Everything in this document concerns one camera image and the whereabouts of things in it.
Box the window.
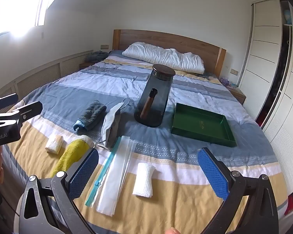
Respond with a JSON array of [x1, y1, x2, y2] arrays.
[[0, 0, 74, 39]]

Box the wooden bed with striped duvet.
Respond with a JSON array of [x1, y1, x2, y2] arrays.
[[2, 54, 292, 234]]

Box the grey white cloth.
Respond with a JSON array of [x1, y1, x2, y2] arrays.
[[101, 98, 131, 149]]

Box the yellow towel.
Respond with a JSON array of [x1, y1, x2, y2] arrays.
[[50, 135, 94, 177]]

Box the clear zip bag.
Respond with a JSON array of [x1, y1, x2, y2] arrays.
[[85, 136, 137, 217]]

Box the wooden bed headboard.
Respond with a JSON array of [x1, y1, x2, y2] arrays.
[[113, 29, 227, 78]]

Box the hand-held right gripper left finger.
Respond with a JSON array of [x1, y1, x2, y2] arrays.
[[18, 148, 99, 234]]

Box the smoky glass pitcher wooden lid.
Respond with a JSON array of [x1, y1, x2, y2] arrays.
[[134, 64, 176, 128]]

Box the dark knitted cloth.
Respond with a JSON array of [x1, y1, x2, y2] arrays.
[[85, 51, 109, 62]]

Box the dark grey towel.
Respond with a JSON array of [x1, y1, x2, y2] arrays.
[[73, 100, 107, 131]]

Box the white pillow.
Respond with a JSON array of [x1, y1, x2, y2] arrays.
[[122, 42, 205, 74]]

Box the white towel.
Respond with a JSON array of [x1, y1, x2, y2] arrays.
[[133, 163, 154, 197]]

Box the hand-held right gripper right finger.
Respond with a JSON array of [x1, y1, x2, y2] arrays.
[[197, 147, 280, 234]]

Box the wooden nightstand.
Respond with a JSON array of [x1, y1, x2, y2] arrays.
[[226, 86, 247, 105]]

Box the green tray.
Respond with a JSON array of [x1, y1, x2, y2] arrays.
[[171, 102, 237, 148]]

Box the blue pillow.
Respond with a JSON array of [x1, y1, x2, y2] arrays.
[[109, 50, 127, 58]]

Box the dark hanging clothes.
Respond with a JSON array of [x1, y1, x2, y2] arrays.
[[255, 27, 292, 127]]

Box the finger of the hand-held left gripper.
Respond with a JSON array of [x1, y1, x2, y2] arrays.
[[0, 93, 19, 114], [0, 101, 43, 128]]

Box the small cream box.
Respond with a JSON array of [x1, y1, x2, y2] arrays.
[[45, 135, 64, 154]]

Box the white wardrobe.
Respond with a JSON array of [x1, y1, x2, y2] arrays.
[[238, 0, 293, 200]]

